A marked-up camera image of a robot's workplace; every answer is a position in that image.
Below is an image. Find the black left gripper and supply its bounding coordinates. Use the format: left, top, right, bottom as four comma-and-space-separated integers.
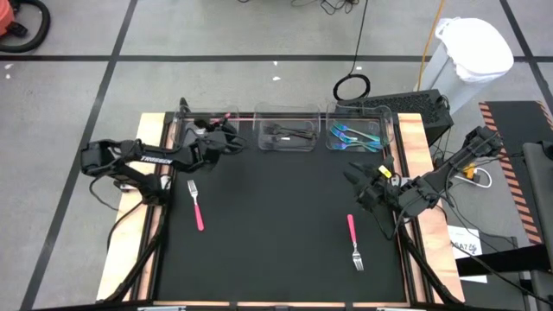
189, 118, 241, 168

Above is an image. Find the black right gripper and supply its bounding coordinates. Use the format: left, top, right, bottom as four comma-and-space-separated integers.
343, 160, 405, 213

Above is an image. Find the clear plastic bin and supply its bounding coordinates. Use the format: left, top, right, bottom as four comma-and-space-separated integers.
252, 102, 321, 153
168, 102, 241, 151
326, 102, 395, 152

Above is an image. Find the black perforated computer case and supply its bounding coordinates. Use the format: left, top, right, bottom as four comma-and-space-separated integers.
340, 89, 455, 146

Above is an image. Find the black metal support strut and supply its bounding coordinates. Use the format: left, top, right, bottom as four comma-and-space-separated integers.
395, 211, 461, 306
103, 206, 168, 303

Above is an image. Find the white printed paper sheet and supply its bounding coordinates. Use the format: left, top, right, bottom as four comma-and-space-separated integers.
447, 224, 489, 285

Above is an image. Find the black table mat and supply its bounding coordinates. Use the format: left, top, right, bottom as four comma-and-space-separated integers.
154, 112, 408, 303

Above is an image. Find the black hazard-striped floor plate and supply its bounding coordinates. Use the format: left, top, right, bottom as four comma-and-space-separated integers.
478, 100, 553, 246

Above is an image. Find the white-bagged trash can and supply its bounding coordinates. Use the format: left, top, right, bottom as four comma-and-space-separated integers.
418, 16, 515, 114

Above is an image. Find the black beam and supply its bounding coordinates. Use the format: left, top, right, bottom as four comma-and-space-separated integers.
454, 242, 553, 278

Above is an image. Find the dark grey cabinet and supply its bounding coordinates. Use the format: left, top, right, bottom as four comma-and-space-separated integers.
521, 140, 553, 311

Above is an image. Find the orange vacuum cleaner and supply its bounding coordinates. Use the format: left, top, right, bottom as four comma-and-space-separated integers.
0, 0, 29, 39

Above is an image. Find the black coiled cable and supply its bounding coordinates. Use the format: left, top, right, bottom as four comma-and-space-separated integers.
332, 0, 372, 103

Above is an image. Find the white cable loop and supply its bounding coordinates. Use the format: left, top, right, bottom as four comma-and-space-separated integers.
464, 167, 493, 190

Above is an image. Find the yellow cable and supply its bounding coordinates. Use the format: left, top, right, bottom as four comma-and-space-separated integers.
415, 0, 447, 92

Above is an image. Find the black vacuum hose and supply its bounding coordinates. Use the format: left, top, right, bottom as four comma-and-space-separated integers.
0, 0, 52, 54

